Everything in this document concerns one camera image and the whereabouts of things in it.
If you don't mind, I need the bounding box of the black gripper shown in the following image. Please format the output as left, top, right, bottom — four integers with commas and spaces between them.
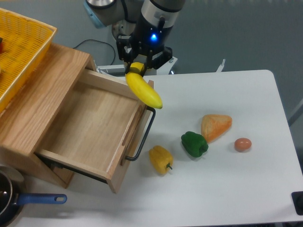
116, 17, 173, 76

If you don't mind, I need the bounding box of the yellow banana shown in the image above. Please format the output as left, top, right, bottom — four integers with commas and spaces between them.
125, 62, 163, 109

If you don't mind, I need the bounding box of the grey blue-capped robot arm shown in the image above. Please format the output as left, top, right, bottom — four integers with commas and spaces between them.
83, 0, 185, 76

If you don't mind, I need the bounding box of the open wooden top drawer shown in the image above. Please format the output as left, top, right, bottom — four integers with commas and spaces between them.
36, 70, 152, 193

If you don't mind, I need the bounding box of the wooden drawer cabinet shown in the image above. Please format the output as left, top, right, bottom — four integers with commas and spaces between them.
0, 44, 96, 188

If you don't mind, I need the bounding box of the orange triangular bread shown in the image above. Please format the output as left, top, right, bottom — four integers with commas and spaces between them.
201, 114, 232, 143

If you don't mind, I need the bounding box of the green bell pepper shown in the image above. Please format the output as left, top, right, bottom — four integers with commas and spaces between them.
181, 131, 209, 158

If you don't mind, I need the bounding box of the yellow bell pepper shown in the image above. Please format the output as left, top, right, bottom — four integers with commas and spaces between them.
149, 145, 174, 175

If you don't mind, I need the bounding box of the yellow plastic basket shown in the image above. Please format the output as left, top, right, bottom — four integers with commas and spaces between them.
0, 8, 57, 111

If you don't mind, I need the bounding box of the brown egg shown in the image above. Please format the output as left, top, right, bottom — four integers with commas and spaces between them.
234, 138, 252, 152

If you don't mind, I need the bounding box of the red item in basket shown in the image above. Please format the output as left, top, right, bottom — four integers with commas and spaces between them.
0, 37, 4, 54

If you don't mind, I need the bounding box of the black corner device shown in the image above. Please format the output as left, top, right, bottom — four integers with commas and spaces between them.
291, 191, 303, 216

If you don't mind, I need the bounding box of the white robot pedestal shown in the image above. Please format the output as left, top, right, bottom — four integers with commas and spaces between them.
111, 20, 178, 77

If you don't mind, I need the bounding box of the black cable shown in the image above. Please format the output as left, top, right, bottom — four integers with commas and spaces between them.
73, 39, 116, 66

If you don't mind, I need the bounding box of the white metal table bracket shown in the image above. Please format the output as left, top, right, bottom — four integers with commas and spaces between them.
216, 59, 226, 72

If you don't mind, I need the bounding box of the black metal drawer handle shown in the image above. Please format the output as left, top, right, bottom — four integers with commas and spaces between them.
125, 106, 156, 162

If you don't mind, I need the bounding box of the blue-handled black pan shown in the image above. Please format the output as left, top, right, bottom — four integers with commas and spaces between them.
0, 166, 67, 227

